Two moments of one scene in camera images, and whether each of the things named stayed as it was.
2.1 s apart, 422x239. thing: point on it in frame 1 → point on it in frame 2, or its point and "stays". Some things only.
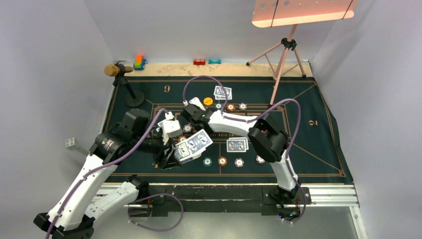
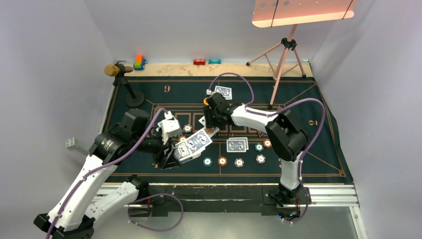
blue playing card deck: [192, 148] stays
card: [220, 94] stays
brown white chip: [259, 160] stays
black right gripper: [205, 109] → [210, 121]
